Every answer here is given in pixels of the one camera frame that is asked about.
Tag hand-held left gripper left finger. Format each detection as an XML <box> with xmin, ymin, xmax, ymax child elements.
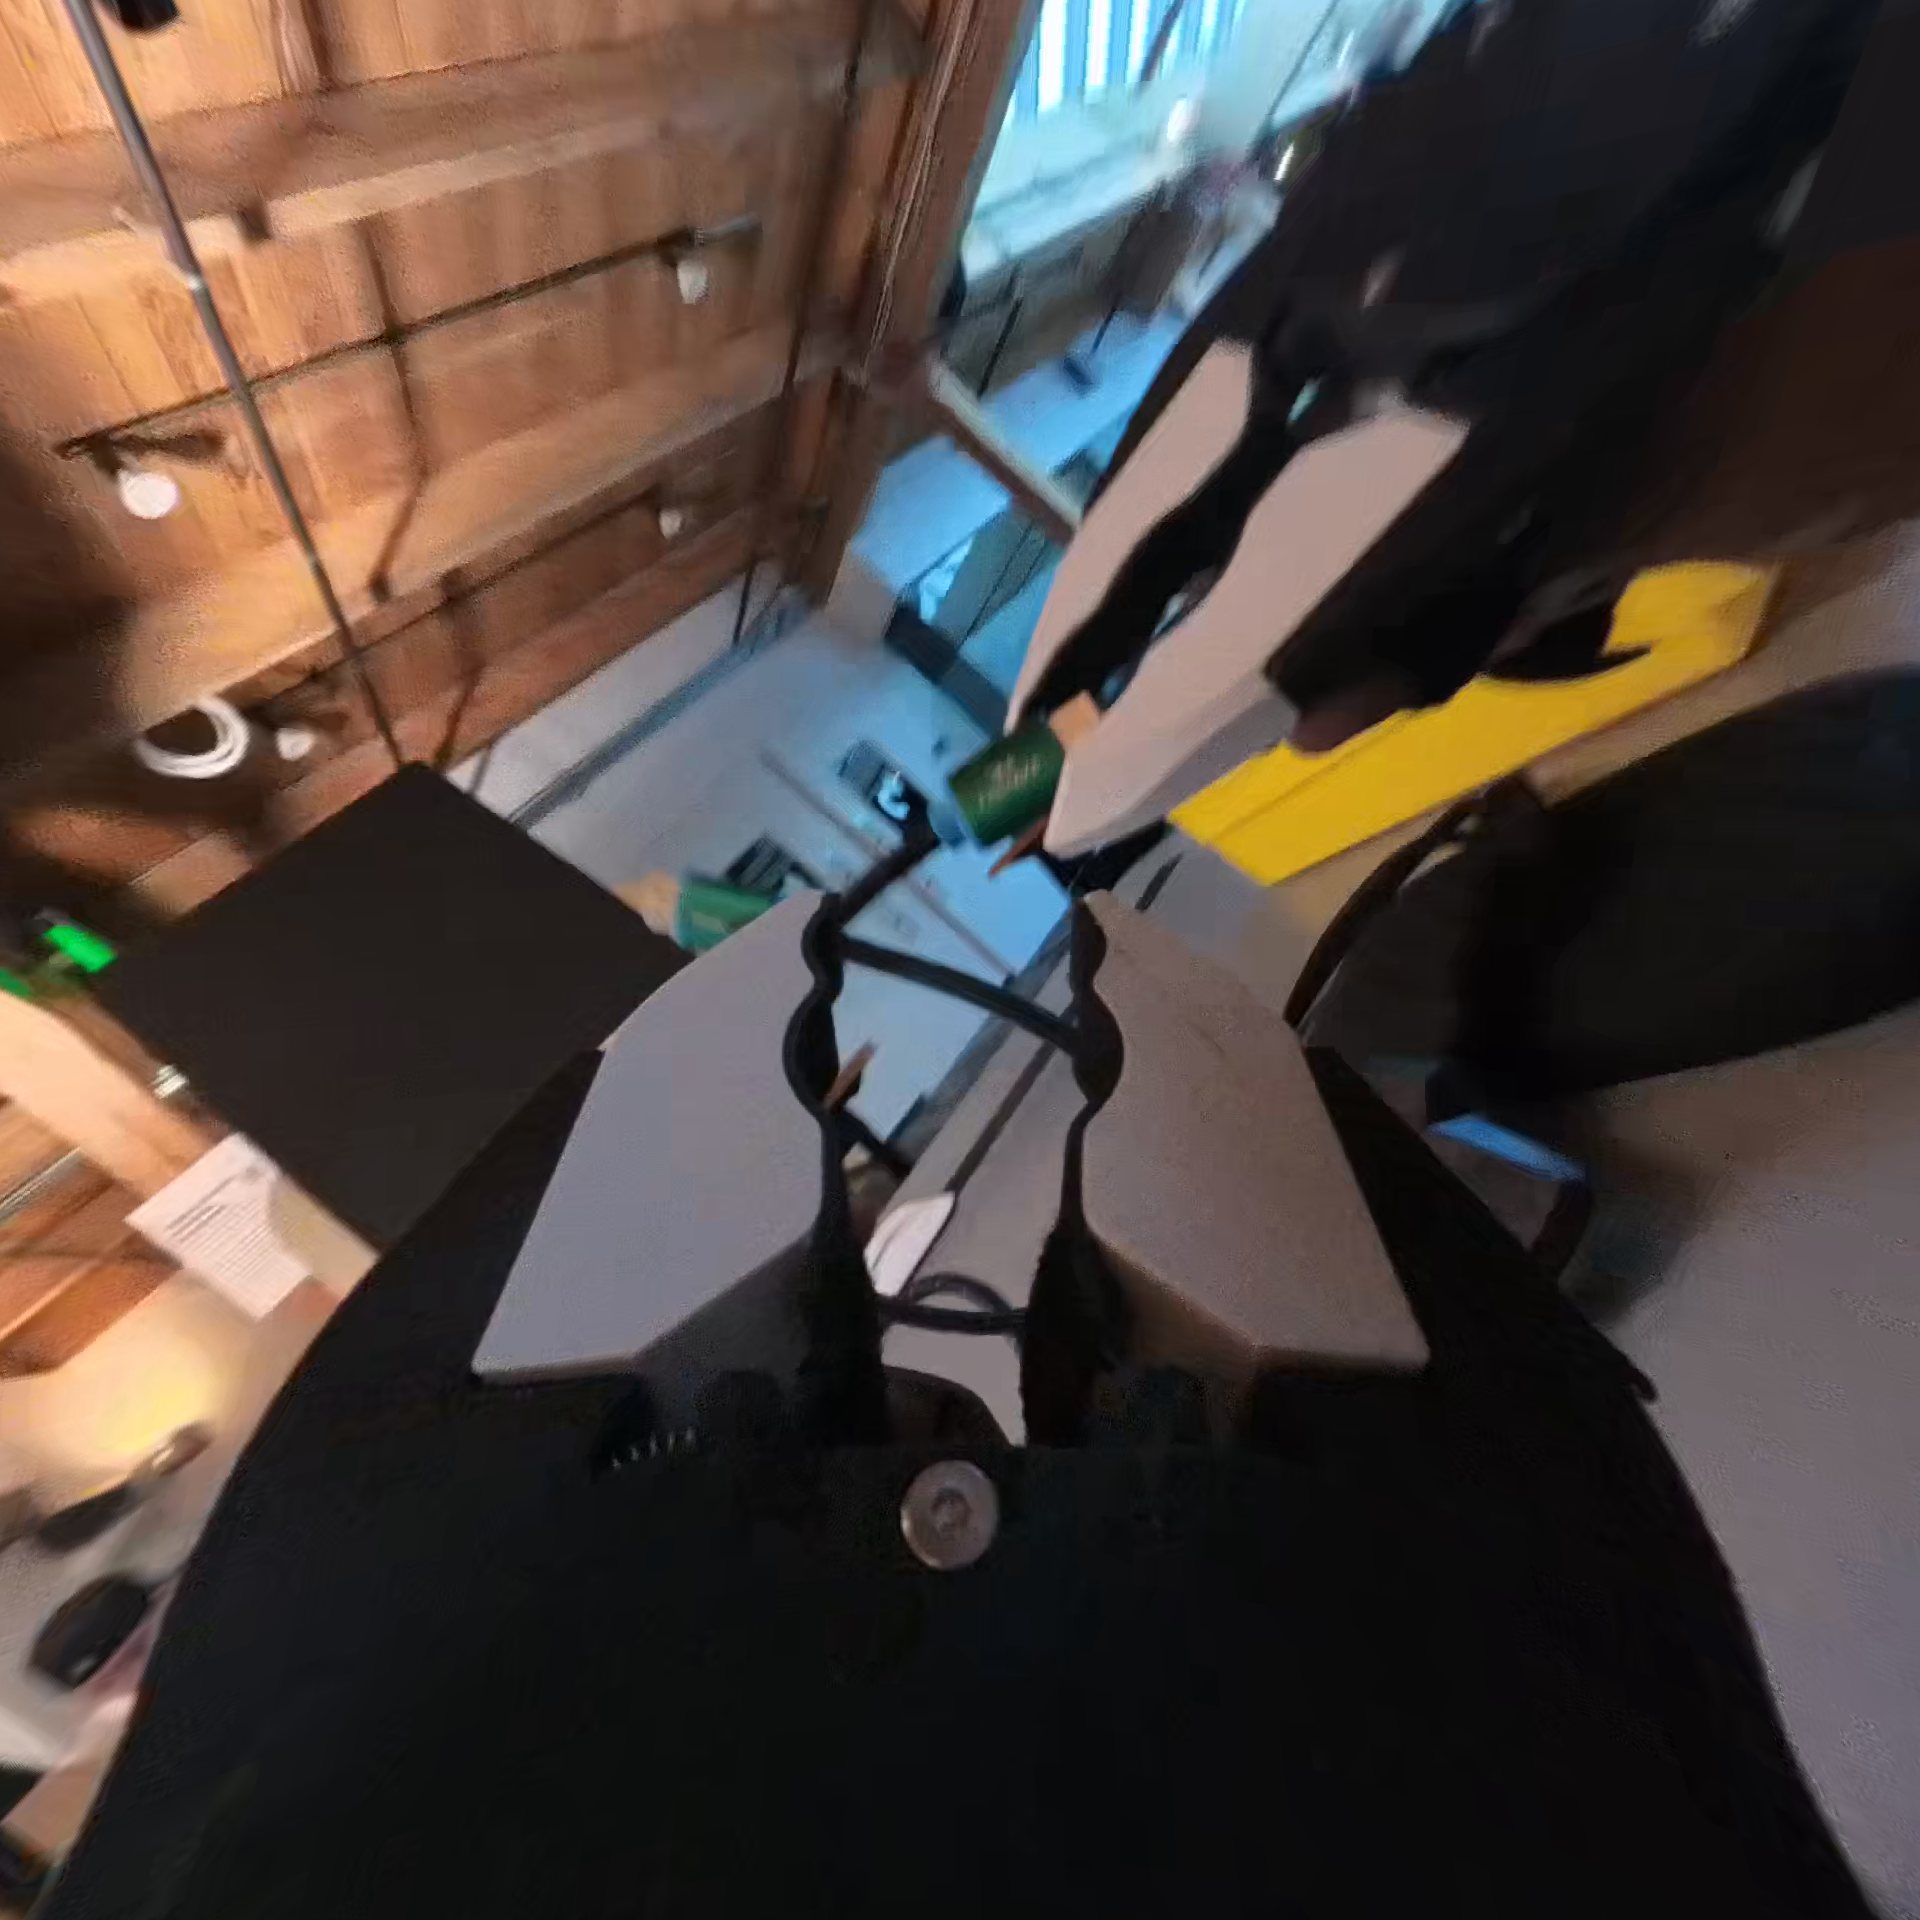
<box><xmin>471</xmin><ymin>891</ymin><xmax>888</xmax><ymax>1445</ymax></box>

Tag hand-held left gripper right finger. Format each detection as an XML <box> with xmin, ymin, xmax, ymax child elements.
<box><xmin>1024</xmin><ymin>891</ymin><xmax>1430</xmax><ymax>1445</ymax></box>

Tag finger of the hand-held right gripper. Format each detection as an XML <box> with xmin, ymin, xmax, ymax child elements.
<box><xmin>1040</xmin><ymin>403</ymin><xmax>1473</xmax><ymax>859</ymax></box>
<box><xmin>1000</xmin><ymin>335</ymin><xmax>1285</xmax><ymax>737</ymax></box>

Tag yellow plastic bin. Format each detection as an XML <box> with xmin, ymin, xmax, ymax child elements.
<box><xmin>1168</xmin><ymin>559</ymin><xmax>1790</xmax><ymax>890</ymax></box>

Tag black braided HDMI cable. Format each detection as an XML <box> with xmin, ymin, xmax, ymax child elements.
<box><xmin>806</xmin><ymin>718</ymin><xmax>1086</xmax><ymax>1340</ymax></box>

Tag person's right forearm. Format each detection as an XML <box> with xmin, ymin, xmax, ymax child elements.
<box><xmin>1641</xmin><ymin>246</ymin><xmax>1920</xmax><ymax>570</ymax></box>

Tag black board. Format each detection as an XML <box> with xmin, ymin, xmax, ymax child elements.
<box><xmin>88</xmin><ymin>762</ymin><xmax>695</xmax><ymax>1250</ymax></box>

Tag white paper sheet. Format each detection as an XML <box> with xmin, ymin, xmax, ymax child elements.
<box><xmin>123</xmin><ymin>1131</ymin><xmax>313</xmax><ymax>1321</ymax></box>

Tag white cable coil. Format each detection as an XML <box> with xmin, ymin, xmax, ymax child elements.
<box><xmin>133</xmin><ymin>695</ymin><xmax>253</xmax><ymax>782</ymax></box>

